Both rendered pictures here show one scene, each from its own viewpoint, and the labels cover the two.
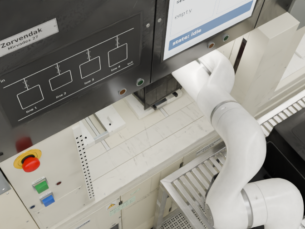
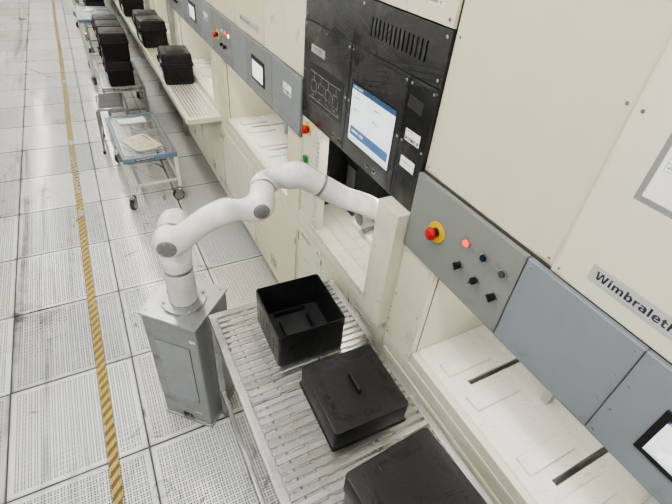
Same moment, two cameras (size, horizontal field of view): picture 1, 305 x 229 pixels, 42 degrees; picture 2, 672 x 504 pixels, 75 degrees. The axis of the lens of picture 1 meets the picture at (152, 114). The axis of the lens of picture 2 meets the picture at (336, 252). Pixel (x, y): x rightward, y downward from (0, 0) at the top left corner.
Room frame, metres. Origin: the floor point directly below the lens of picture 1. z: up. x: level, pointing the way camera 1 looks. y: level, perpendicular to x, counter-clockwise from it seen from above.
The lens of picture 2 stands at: (0.83, -1.60, 2.18)
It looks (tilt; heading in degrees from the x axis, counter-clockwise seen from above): 39 degrees down; 98
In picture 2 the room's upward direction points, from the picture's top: 6 degrees clockwise
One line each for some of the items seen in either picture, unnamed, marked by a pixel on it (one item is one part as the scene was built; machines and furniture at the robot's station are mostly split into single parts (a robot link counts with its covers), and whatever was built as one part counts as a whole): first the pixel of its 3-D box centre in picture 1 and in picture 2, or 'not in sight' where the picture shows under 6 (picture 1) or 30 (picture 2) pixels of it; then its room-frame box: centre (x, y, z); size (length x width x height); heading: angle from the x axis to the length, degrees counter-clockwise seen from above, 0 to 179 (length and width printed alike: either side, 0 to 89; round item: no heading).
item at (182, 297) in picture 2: not in sight; (181, 284); (0.02, -0.37, 0.85); 0.19 x 0.19 x 0.18
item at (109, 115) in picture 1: (88, 117); (379, 229); (0.79, 0.24, 0.89); 0.22 x 0.21 x 0.04; 39
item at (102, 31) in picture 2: not in sight; (113, 43); (-2.27, 2.71, 0.85); 0.30 x 0.28 x 0.26; 128
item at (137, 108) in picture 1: (146, 87); not in sight; (0.96, 0.03, 0.89); 0.22 x 0.21 x 0.04; 39
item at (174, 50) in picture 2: not in sight; (175, 64); (-1.27, 2.12, 0.93); 0.30 x 0.28 x 0.26; 126
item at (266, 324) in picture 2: (260, 197); (299, 318); (0.55, -0.41, 0.85); 0.28 x 0.28 x 0.17; 37
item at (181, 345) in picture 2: not in sight; (194, 353); (0.02, -0.37, 0.38); 0.28 x 0.28 x 0.76; 84
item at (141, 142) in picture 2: not in sight; (141, 141); (-1.33, 1.48, 0.47); 0.31 x 0.23 x 0.02; 150
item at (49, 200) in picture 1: (47, 199); not in sight; (0.38, 0.27, 1.10); 0.03 x 0.02 x 0.03; 129
